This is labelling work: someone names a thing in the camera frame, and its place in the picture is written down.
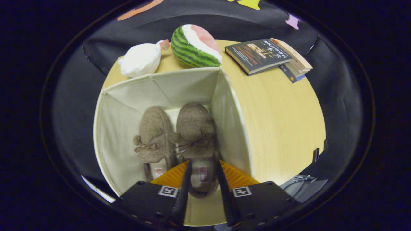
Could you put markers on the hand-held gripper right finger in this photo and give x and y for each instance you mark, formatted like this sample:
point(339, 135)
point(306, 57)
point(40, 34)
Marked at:
point(224, 199)

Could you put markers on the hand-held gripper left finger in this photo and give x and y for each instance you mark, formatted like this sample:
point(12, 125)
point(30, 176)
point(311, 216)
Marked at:
point(184, 199)

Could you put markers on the brown fuzzy shoe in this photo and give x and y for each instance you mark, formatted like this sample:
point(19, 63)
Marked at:
point(154, 134)
point(196, 128)

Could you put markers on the cream fabric storage box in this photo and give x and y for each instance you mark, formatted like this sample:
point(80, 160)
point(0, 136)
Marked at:
point(118, 134)

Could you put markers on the white flat device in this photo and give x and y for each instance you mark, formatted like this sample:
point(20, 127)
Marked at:
point(99, 192)

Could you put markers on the black table clamp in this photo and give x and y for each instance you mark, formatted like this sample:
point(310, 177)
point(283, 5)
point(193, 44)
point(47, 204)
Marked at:
point(316, 155)
point(326, 144)

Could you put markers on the blue cover book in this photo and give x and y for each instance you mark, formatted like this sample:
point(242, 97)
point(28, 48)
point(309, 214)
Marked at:
point(290, 77)

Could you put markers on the white plush toy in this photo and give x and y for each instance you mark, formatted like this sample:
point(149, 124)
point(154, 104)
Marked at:
point(139, 59)

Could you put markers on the watermelon slice plush toy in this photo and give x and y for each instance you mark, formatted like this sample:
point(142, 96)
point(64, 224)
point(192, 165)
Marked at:
point(189, 51)

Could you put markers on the black cover book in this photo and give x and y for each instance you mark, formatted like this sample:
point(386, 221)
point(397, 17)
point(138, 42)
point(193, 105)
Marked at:
point(257, 54)

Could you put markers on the beige cover book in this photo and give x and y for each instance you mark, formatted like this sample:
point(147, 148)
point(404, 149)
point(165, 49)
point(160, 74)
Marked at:
point(298, 61)

